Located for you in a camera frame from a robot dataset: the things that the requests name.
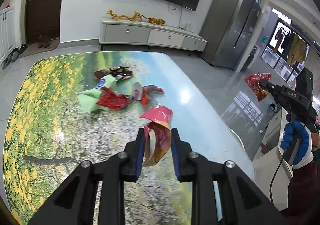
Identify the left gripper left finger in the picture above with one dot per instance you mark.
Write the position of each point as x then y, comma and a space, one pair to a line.
94, 189

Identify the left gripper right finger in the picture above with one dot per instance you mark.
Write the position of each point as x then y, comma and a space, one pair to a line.
222, 193

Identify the large red snack bag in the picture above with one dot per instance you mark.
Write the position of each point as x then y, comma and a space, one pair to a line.
253, 82

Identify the red yellow snack packet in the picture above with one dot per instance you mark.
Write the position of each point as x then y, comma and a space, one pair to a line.
157, 134

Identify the white red snack packet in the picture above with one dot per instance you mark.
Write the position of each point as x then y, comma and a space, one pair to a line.
143, 94

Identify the right forearm dark red sleeve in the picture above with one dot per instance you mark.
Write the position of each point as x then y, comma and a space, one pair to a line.
303, 196

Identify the right hand blue white glove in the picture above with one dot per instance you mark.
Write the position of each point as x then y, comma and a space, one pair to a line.
303, 155

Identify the hanging clothes on balcony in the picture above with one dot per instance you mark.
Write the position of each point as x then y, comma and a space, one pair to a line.
294, 48

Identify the landscape print table mat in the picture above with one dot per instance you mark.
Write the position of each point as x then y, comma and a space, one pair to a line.
48, 134

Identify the light green paper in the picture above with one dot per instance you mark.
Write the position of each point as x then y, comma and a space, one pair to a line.
88, 98

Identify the grey refrigerator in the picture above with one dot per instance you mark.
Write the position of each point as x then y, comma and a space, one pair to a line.
228, 28

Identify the crumpled red wrapper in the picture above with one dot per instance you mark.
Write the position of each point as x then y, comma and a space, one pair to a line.
110, 99

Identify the dark brown snack wrapper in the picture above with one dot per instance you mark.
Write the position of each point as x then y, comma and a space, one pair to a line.
119, 73

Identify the grey slippers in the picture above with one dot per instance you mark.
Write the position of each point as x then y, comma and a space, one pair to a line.
14, 55

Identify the brown door mat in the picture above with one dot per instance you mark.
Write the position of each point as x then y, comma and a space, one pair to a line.
33, 49

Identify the pair of brown shoes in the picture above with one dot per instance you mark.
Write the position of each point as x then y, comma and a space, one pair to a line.
43, 42

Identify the golden dragon ornament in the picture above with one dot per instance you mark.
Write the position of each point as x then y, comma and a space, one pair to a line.
136, 16

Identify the white TV cabinet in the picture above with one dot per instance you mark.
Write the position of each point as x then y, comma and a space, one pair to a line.
146, 34

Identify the white shoe cabinet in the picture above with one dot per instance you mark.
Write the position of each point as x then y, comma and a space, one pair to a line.
7, 32

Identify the dark brown entrance door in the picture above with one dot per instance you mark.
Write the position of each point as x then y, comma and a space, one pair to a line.
42, 19

